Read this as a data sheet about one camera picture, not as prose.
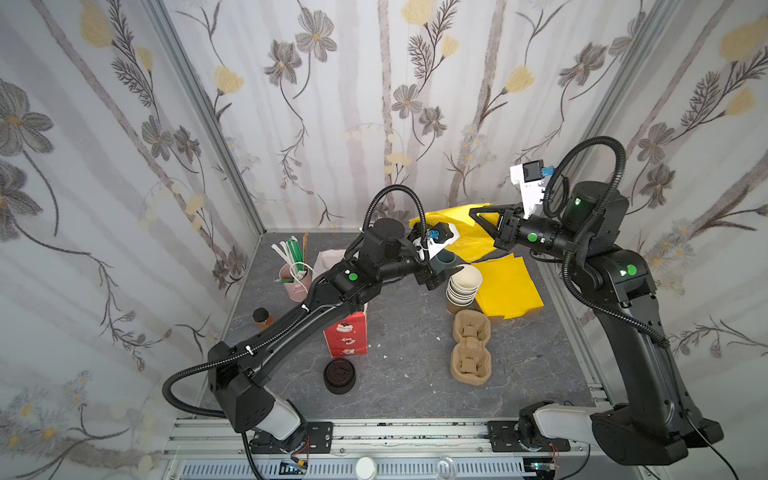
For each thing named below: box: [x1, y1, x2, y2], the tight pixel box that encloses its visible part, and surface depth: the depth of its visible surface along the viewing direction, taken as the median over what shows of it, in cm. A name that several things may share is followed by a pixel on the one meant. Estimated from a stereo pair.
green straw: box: [287, 238, 304, 272], surface depth 95 cm
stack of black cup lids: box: [323, 358, 356, 395], surface depth 82 cm
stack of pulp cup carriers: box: [450, 309, 493, 386], surface depth 85 cm
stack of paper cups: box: [445, 264, 483, 315], surface depth 88 cm
